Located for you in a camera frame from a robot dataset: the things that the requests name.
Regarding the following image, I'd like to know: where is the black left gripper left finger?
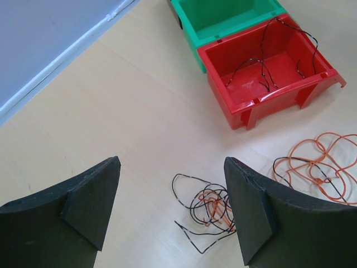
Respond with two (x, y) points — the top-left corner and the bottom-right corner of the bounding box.
(1, 156), (120, 267)

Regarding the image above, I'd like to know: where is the orange cable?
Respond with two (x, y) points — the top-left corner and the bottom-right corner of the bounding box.
(195, 190), (237, 232)
(272, 131), (357, 206)

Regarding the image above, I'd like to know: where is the green plastic bin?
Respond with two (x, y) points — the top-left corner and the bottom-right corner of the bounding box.
(171, 0), (286, 73)

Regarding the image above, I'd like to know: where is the black plastic bin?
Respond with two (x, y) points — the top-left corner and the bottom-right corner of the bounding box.
(166, 0), (183, 29)

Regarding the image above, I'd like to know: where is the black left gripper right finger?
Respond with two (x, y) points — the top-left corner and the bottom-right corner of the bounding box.
(224, 157), (356, 267)

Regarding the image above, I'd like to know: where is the red plastic bin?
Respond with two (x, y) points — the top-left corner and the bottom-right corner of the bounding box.
(198, 13), (346, 130)

